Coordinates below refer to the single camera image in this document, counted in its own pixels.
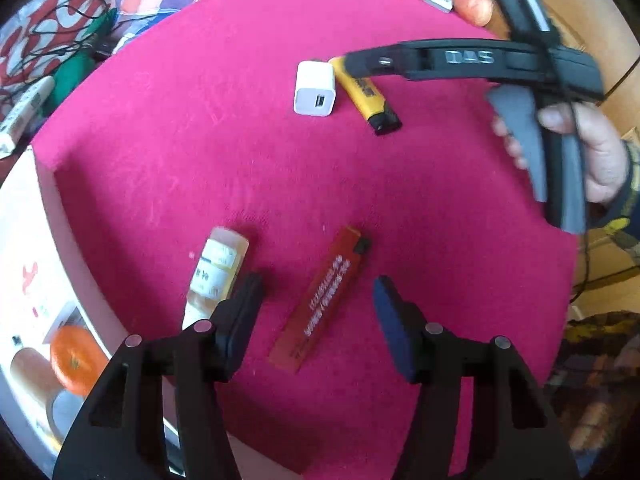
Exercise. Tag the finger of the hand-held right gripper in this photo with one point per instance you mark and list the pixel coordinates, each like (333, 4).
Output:
(430, 62)

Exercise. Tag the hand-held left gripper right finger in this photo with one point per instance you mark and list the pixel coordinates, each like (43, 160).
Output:
(395, 330)

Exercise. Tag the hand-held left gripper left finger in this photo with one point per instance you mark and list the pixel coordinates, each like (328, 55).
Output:
(240, 330)

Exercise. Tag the yellow lighter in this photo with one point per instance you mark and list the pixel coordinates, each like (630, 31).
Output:
(367, 97)

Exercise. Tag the long red lighter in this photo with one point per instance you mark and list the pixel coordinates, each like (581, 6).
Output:
(320, 305)

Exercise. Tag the orange mandarin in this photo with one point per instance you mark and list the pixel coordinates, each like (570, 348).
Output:
(75, 360)

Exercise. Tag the white tray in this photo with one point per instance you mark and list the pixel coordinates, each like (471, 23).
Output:
(20, 240)

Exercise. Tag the person's right hand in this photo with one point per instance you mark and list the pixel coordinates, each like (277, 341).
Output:
(602, 160)

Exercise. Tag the peach fruit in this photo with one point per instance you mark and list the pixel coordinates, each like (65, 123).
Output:
(475, 7)

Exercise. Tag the white plastic bottle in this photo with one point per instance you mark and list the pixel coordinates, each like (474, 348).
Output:
(220, 260)

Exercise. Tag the white charger cube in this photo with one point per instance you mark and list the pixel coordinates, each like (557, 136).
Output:
(315, 85)

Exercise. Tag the person's camouflage clothing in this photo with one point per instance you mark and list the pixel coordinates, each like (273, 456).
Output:
(600, 385)

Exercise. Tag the brown tape roll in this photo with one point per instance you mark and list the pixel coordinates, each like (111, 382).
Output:
(30, 370)

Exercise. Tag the green plastic object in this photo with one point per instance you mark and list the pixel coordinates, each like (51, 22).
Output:
(70, 75)

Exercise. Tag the white tube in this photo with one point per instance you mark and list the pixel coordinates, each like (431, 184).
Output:
(25, 110)

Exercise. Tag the red and white cushion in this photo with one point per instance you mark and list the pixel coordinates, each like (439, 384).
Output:
(30, 35)

